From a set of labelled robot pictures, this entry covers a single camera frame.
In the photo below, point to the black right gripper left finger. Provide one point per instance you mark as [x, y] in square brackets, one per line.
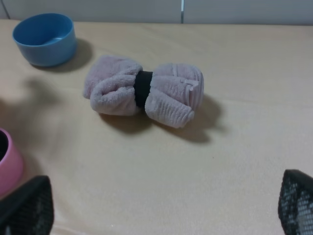
[29, 209]

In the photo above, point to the blue plastic cup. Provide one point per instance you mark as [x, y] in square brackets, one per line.
[46, 40]

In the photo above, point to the metal wall strip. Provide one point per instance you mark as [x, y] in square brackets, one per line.
[182, 12]

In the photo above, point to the pink rolled towel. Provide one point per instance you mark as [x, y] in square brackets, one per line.
[169, 94]

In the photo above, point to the pink ladle cup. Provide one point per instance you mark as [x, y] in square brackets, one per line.
[11, 163]

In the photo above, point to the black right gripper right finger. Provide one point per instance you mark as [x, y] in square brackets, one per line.
[295, 206]

